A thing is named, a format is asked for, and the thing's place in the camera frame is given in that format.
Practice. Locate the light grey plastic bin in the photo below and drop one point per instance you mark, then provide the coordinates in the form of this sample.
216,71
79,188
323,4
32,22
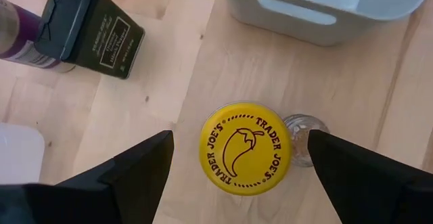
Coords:
304,27

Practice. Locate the yellow-lidded spice jar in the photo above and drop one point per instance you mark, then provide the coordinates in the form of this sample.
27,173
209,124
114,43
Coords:
245,149

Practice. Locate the black spice tin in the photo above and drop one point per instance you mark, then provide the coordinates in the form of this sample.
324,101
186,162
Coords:
101,38

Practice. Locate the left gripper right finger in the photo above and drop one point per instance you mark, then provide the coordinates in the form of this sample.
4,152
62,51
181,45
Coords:
372,190

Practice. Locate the purple-labelled black-lidded jar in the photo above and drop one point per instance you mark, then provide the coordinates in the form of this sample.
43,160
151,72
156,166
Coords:
23,31

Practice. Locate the clear plastic bin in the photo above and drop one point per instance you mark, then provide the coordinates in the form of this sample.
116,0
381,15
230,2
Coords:
20,153

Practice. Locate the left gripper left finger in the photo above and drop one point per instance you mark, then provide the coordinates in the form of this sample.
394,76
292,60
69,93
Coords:
128,183

